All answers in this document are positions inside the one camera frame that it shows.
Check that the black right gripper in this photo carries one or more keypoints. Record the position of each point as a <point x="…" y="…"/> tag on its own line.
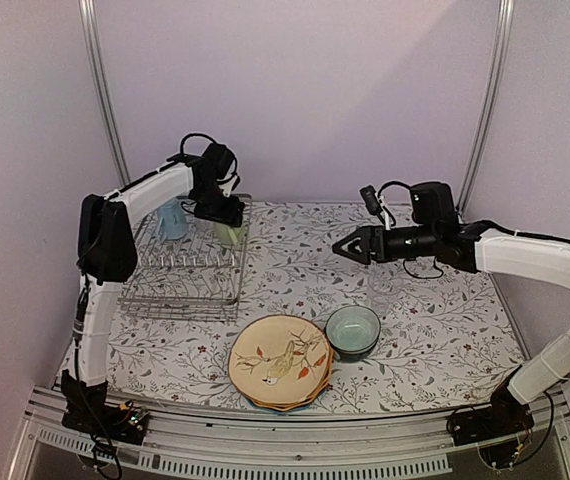
<point x="367" y="233"/>

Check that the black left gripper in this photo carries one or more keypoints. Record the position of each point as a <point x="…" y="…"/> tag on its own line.
<point x="231" y="214"/>

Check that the light blue ceramic mug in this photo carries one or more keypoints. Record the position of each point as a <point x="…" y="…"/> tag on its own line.
<point x="171" y="221"/>

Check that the pale green mug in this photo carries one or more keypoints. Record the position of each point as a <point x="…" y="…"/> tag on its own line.
<point x="228" y="235"/>

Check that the cream bird pattern plate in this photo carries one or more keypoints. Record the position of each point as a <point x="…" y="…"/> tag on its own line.
<point x="280" y="360"/>

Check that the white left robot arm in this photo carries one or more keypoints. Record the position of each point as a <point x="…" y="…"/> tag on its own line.
<point x="107" y="254"/>

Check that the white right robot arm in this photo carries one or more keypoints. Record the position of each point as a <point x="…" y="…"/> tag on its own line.
<point x="478" y="247"/>

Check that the teal ceramic bowl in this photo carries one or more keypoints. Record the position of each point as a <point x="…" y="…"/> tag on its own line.
<point x="353" y="333"/>

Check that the blue bottom plate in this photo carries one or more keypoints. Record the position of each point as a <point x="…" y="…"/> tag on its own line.
<point x="265" y="406"/>

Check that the mustard yellow plate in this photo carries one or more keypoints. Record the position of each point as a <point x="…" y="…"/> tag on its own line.
<point x="322" y="387"/>

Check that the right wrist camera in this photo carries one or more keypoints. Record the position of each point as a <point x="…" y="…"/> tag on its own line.
<point x="376" y="206"/>

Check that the wire dish rack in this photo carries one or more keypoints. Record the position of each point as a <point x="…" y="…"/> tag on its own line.
<point x="194" y="278"/>

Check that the aluminium front rail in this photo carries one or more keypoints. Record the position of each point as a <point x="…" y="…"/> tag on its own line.
<point x="196" y="442"/>

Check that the left aluminium frame post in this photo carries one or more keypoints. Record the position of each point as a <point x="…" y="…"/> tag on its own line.
<point x="90" y="29"/>

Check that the aluminium frame post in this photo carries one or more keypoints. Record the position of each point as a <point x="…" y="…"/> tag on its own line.
<point x="90" y="29"/>
<point x="496" y="69"/>

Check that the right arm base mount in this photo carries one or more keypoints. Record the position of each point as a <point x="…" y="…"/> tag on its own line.
<point x="504" y="416"/>

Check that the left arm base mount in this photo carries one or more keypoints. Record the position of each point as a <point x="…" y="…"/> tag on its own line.
<point x="87" y="412"/>

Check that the right aluminium frame post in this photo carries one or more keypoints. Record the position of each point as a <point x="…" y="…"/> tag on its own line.
<point x="496" y="69"/>

